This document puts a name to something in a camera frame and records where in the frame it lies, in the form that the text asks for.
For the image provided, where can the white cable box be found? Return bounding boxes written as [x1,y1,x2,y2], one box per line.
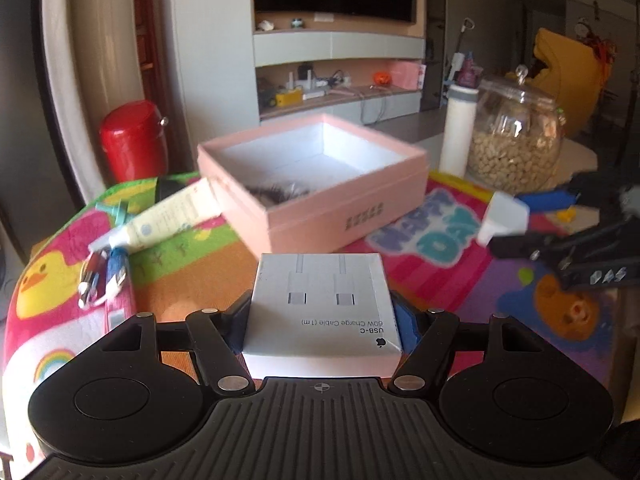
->
[241,252,405,380]

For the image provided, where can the red canister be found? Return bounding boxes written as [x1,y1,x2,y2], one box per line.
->
[98,101,170,184]

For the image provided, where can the white bottle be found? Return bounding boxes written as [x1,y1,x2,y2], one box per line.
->
[439,82,479,177]

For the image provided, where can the white router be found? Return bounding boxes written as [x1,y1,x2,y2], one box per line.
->
[286,62,331,92]

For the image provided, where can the white curtain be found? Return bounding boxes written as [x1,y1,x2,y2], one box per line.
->
[42,0,146,201]

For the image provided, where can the glass jar of nuts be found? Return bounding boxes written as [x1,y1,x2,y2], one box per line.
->
[467,65,566,195]

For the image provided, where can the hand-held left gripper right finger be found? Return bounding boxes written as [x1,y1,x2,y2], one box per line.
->
[389,291,548,396]

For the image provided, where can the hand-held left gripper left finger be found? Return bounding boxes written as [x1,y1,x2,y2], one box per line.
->
[100,290,253,396]

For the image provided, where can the white wall shelf unit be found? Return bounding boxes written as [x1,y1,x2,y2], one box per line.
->
[170,0,446,126]

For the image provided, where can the yellow toy truck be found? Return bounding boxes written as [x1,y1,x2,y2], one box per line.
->
[262,87,304,107]

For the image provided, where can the pink cardboard box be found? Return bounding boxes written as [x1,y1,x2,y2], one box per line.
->
[196,112,430,255]

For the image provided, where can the dark hair claw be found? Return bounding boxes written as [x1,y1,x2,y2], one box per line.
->
[247,182,311,206]

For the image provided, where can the blue tube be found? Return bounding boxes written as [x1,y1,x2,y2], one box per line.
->
[102,247,132,306]

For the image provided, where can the colourful printed play mat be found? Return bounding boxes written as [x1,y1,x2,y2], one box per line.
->
[0,170,621,480]

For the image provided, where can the cream tube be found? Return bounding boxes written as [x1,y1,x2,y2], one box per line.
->
[89,177,221,253]

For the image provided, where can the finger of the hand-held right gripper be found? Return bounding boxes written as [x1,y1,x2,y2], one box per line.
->
[487,220,640,273]
[515,170,640,213]

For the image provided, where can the white charger plug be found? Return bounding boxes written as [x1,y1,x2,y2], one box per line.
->
[476,192,531,247]

